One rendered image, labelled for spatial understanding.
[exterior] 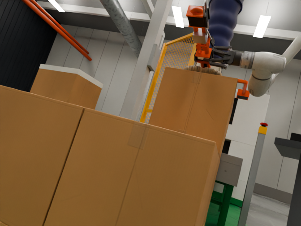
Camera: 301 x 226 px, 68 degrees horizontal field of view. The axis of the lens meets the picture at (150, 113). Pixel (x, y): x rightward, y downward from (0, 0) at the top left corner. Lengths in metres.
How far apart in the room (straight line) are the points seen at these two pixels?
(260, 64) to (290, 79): 10.63
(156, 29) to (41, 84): 1.57
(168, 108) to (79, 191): 0.71
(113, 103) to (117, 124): 11.43
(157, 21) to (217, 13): 1.60
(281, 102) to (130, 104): 9.33
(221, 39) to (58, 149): 1.23
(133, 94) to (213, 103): 1.76
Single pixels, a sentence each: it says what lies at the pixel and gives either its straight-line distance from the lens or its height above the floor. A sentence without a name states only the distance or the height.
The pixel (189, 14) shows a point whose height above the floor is 1.07.
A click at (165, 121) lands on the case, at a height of 0.64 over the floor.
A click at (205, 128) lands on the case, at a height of 0.66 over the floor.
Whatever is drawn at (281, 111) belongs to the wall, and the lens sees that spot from 11.38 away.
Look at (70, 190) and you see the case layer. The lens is 0.71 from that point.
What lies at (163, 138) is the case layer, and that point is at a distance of 0.59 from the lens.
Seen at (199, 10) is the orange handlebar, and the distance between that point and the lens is 1.04.
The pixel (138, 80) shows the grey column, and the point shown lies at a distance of 2.89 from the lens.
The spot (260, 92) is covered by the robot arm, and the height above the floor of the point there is 0.96.
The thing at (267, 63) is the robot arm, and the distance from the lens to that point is 1.30.
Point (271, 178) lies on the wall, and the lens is 10.97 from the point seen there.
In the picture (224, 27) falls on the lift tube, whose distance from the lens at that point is 1.66.
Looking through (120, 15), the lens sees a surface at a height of 4.91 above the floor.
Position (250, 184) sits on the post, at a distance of 2.40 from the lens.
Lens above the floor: 0.48
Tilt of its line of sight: 9 degrees up
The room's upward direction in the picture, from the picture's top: 17 degrees clockwise
